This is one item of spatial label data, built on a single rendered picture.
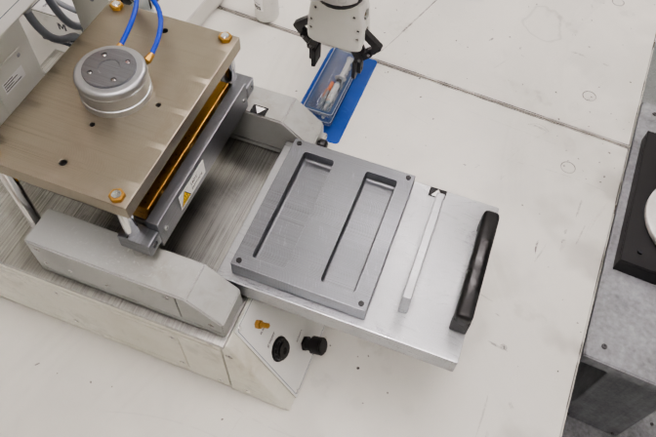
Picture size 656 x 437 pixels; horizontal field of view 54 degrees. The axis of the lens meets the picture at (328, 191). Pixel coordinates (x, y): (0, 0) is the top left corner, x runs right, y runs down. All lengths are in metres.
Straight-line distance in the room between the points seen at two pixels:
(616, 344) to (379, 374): 0.36
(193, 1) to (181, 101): 0.64
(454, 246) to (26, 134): 0.51
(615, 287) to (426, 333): 0.45
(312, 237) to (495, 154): 0.52
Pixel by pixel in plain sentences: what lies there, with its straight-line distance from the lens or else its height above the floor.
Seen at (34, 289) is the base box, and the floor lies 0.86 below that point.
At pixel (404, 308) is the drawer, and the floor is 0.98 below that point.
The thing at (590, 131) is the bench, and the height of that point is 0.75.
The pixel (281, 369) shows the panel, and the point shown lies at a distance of 0.90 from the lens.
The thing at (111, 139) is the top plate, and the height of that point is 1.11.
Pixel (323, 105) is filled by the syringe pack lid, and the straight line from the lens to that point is 1.16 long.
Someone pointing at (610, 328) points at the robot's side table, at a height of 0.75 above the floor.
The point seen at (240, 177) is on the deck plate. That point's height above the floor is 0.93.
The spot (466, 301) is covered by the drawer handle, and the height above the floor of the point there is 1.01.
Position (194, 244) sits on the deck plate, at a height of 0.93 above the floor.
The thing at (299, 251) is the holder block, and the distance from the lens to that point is 0.76.
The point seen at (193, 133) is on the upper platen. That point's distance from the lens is 0.79.
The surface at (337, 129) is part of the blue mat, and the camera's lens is 1.19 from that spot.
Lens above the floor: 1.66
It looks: 55 degrees down
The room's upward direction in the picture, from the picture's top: 3 degrees clockwise
